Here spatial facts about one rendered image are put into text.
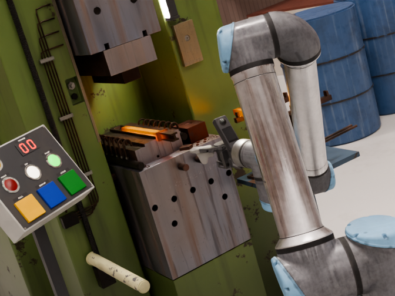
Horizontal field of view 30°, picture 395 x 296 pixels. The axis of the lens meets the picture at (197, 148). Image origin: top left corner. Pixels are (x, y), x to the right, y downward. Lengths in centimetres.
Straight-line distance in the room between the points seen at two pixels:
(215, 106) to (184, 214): 51
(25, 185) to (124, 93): 98
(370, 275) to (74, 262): 136
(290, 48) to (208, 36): 120
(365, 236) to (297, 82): 45
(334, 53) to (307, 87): 327
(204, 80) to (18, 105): 78
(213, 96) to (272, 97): 124
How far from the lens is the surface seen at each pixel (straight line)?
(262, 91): 182
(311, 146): 213
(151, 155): 277
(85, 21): 265
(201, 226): 285
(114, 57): 269
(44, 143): 252
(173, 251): 281
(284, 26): 186
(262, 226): 327
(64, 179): 246
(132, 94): 325
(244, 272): 301
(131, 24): 272
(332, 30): 523
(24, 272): 328
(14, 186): 237
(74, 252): 286
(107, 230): 289
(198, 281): 290
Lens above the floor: 163
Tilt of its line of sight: 15 degrees down
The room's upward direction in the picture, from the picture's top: 16 degrees counter-clockwise
